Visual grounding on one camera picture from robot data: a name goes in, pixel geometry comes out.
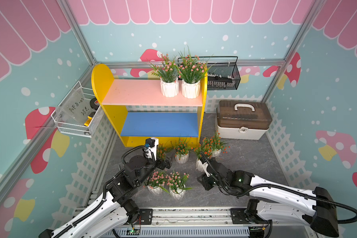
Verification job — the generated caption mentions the pink flower pot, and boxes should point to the pink flower pot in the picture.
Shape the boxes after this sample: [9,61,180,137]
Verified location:
[177,48,208,99]
[151,54,179,98]
[145,171,169,195]
[167,172,192,200]

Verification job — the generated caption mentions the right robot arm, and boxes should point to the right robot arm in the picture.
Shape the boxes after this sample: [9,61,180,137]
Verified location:
[197,152,357,238]

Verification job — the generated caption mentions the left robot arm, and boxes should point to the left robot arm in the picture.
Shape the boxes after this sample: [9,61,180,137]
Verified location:
[39,137,171,238]

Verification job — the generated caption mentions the yellow rack with coloured shelves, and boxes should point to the yellow rack with coloured shelves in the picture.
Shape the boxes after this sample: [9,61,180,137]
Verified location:
[91,64,207,147]

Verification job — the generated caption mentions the red flower pot left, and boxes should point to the red flower pot left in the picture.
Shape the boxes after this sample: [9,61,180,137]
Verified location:
[157,144,173,162]

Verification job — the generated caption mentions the red flower pot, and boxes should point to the red flower pot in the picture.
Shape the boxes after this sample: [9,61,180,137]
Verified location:
[193,142,213,172]
[157,144,173,162]
[171,138,192,164]
[202,131,229,158]

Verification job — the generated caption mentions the red flower pot front right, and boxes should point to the red flower pot front right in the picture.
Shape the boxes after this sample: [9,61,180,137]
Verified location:
[193,142,213,172]

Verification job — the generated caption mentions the red flower pot back right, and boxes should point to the red flower pot back right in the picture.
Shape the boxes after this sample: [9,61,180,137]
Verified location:
[202,131,229,158]

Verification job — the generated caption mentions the red flower pot middle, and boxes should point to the red flower pot middle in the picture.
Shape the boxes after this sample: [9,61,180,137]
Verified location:
[171,138,192,164]

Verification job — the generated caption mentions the brown lidded storage box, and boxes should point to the brown lidded storage box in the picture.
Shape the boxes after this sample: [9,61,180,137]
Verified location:
[215,100,272,140]

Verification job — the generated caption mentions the yellow utility knife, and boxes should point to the yellow utility knife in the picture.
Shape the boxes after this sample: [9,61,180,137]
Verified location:
[84,116,92,127]

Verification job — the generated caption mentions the black tape roll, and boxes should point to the black tape roll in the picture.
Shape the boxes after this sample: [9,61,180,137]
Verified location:
[90,98,100,111]

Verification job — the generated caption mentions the metal base rail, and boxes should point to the metal base rail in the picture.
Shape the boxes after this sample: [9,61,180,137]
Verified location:
[68,206,304,238]

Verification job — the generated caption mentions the white wire wall basket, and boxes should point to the white wire wall basket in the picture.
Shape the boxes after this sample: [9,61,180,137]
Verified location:
[51,82,104,138]

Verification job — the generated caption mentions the black wire mesh basket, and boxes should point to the black wire mesh basket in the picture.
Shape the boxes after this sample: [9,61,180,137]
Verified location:
[178,56,242,91]

